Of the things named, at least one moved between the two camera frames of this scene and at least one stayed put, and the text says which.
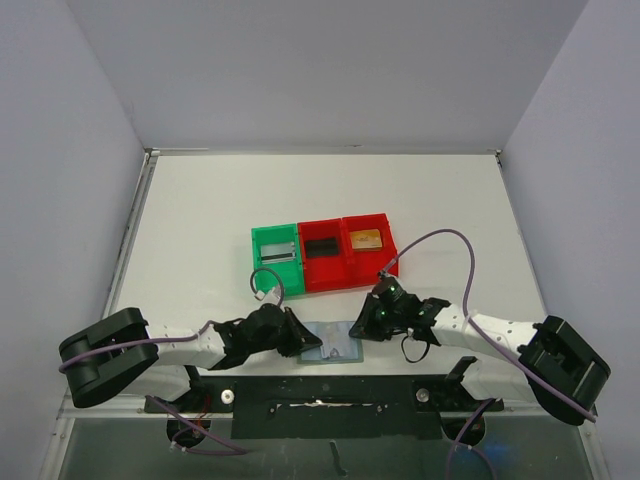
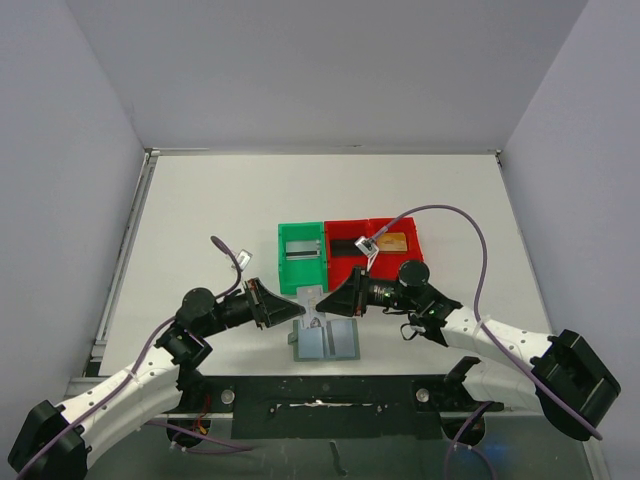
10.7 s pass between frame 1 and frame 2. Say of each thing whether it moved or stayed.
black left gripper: moved
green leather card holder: stayed
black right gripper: moved
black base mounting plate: stayed
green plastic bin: moved
